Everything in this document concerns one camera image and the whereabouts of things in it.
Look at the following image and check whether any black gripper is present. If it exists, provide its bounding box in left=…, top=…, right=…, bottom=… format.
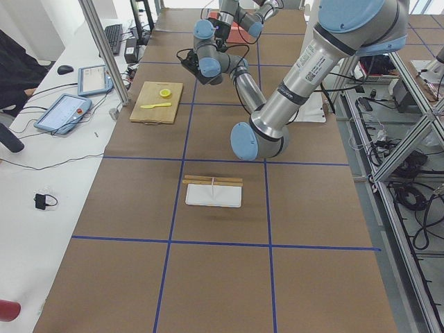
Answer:
left=214, top=21, right=231, bottom=44

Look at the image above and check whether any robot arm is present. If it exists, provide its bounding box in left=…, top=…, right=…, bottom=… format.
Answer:
left=187, top=1, right=409, bottom=161
left=213, top=0, right=284, bottom=42

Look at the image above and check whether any pink plastic bin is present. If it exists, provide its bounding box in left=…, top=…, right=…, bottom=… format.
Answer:
left=207, top=12, right=254, bottom=44

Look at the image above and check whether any yellow lemon slice toy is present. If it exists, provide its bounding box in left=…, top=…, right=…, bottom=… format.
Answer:
left=159, top=88, right=172, bottom=99

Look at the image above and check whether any yellow plastic knife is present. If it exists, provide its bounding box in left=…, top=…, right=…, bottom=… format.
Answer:
left=140, top=102, right=172, bottom=110

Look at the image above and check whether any black power adapter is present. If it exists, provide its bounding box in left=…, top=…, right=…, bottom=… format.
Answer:
left=124, top=38, right=139, bottom=64

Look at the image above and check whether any wooden cutting board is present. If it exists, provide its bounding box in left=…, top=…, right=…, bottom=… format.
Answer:
left=130, top=81, right=183, bottom=124

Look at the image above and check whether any black keyboard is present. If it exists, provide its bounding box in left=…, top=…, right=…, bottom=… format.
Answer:
left=104, top=24, right=123, bottom=55

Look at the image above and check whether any blue teach pendant far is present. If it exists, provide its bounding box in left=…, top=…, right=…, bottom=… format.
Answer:
left=78, top=65, right=113, bottom=97

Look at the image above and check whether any blue teach pendant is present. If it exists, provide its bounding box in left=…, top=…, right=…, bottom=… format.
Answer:
left=34, top=94, right=92, bottom=135
left=78, top=65, right=113, bottom=97

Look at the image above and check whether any white chopstick band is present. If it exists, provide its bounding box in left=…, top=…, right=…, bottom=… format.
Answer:
left=210, top=177, right=220, bottom=200

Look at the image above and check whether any wooden chopstick left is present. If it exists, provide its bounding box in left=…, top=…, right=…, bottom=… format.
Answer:
left=184, top=175, right=243, bottom=182

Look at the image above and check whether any wooden chopstick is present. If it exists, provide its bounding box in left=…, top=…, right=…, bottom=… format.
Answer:
left=182, top=180, right=244, bottom=187
left=184, top=175, right=243, bottom=182

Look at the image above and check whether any wooden chopstick right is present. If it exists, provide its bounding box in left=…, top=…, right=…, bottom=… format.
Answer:
left=182, top=180, right=244, bottom=187

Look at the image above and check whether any black computer mouse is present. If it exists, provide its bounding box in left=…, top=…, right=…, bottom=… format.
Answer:
left=57, top=65, right=74, bottom=75

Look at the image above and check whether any white rectangular tray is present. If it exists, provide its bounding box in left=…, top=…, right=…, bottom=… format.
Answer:
left=185, top=184, right=242, bottom=208

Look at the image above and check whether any blue teach pendant near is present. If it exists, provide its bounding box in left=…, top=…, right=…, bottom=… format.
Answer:
left=34, top=94, right=92, bottom=135

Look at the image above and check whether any small black clip device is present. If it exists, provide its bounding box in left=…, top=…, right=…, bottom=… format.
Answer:
left=34, top=194, right=58, bottom=210

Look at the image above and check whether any red cylinder bottle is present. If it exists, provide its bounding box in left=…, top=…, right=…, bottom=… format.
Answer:
left=0, top=299, right=22, bottom=322

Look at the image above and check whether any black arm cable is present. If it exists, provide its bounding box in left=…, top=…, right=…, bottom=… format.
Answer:
left=176, top=43, right=250, bottom=70

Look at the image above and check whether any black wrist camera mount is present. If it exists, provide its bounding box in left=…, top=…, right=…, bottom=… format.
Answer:
left=178, top=49, right=200, bottom=76

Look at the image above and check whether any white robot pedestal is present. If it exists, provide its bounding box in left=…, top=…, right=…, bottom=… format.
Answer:
left=293, top=1, right=326, bottom=123

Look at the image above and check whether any aluminium frame post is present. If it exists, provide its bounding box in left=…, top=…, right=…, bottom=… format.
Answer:
left=78, top=0, right=130, bottom=106

